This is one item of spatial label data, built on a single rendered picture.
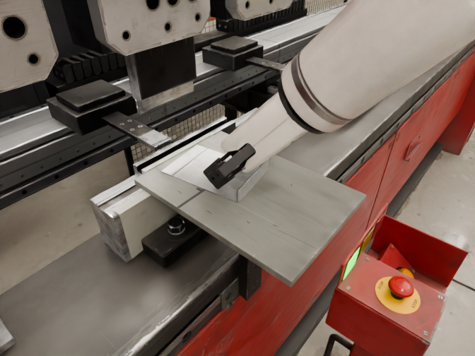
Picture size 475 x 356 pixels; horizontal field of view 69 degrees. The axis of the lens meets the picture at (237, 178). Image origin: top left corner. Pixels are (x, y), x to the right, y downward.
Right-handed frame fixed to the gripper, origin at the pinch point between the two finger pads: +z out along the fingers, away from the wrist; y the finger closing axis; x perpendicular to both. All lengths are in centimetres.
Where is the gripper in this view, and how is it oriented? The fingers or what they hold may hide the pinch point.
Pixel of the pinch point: (230, 163)
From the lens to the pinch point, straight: 47.5
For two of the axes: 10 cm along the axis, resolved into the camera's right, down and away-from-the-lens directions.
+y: -5.4, 5.1, -6.7
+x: 6.4, 7.6, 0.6
